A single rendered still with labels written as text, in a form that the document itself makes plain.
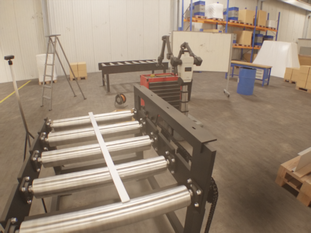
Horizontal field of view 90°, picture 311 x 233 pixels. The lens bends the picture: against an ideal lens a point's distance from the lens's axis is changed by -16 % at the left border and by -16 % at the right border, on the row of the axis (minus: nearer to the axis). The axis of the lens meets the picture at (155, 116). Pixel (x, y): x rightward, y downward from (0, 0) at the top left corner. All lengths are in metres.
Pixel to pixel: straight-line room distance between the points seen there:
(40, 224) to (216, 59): 5.79
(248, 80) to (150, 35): 7.17
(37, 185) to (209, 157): 0.91
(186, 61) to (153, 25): 9.05
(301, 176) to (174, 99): 2.54
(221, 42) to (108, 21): 7.12
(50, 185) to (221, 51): 5.67
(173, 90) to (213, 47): 2.72
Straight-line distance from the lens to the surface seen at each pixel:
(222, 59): 6.08
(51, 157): 1.37
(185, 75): 3.06
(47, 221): 0.93
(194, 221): 1.17
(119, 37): 11.36
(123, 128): 1.61
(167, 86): 3.60
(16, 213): 1.11
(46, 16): 11.30
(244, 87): 6.61
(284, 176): 2.59
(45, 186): 1.14
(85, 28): 11.22
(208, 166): 0.87
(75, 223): 0.89
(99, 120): 1.86
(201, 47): 5.91
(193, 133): 0.92
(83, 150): 1.34
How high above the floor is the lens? 1.59
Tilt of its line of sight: 23 degrees down
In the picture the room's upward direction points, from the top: straight up
